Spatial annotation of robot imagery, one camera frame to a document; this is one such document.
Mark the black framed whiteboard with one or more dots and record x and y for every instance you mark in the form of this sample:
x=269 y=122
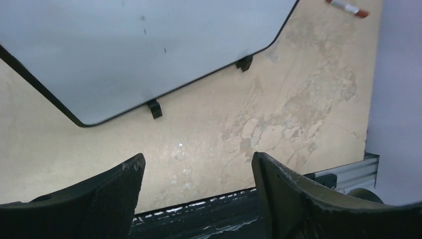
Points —
x=97 y=59

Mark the white red marker pen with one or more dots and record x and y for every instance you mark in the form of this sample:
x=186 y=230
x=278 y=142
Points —
x=348 y=8

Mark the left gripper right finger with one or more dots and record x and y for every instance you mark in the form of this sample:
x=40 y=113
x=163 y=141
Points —
x=297 y=207

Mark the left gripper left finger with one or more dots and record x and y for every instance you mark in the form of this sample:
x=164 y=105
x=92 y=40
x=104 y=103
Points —
x=101 y=207

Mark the black aluminium base frame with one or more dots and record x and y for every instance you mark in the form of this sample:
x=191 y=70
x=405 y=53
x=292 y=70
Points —
x=237 y=214

